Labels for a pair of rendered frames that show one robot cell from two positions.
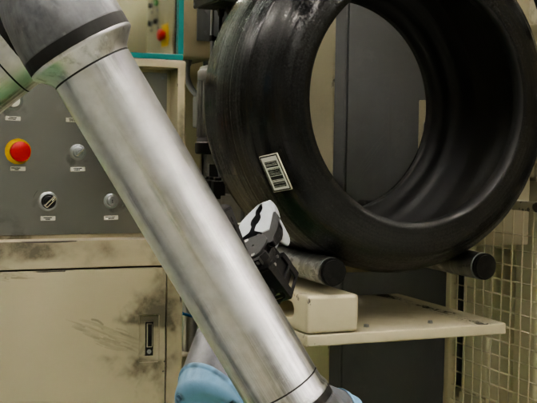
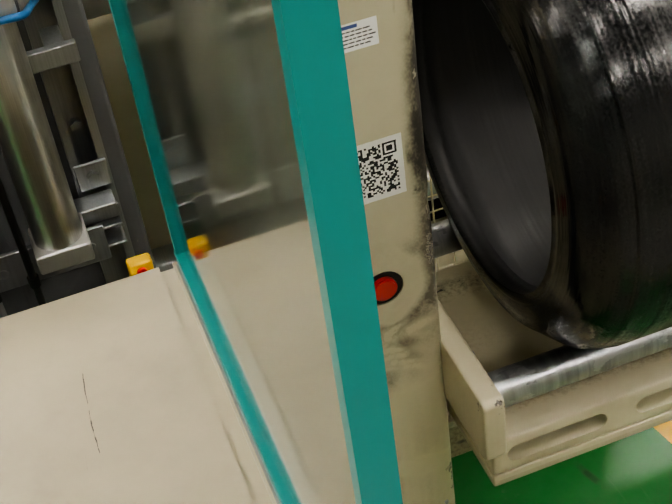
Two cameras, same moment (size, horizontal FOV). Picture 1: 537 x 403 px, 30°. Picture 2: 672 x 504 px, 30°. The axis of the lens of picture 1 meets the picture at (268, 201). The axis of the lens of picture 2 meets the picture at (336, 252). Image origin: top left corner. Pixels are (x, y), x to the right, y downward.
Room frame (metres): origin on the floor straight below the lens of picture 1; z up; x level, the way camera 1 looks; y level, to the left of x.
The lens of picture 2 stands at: (1.86, 1.03, 1.99)
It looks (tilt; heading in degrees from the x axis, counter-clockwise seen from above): 40 degrees down; 278
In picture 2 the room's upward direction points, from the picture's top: 9 degrees counter-clockwise
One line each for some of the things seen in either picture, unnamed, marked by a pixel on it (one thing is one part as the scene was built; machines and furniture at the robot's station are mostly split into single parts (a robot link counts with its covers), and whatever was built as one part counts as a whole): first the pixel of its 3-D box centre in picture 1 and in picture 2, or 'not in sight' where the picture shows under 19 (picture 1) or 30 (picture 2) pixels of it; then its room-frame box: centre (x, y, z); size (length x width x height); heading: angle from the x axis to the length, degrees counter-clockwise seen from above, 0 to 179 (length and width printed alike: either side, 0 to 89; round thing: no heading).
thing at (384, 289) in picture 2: not in sight; (382, 286); (1.96, 0.01, 1.06); 0.03 x 0.02 x 0.03; 23
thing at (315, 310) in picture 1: (286, 297); (610, 386); (1.70, -0.03, 0.83); 0.36 x 0.09 x 0.06; 23
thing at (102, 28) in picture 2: not in sight; (147, 197); (2.45, -0.76, 0.61); 0.33 x 0.06 x 0.86; 113
